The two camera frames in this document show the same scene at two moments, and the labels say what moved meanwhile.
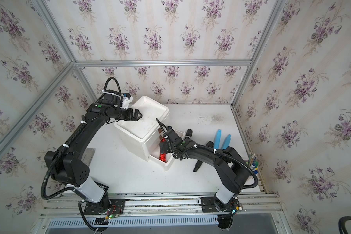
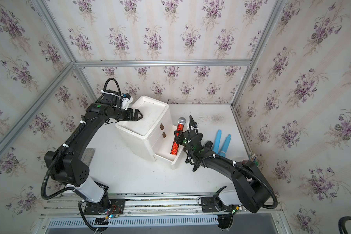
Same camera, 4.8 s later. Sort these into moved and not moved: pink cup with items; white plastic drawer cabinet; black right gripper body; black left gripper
Moved: black right gripper body
Not moved: white plastic drawer cabinet; pink cup with items; black left gripper
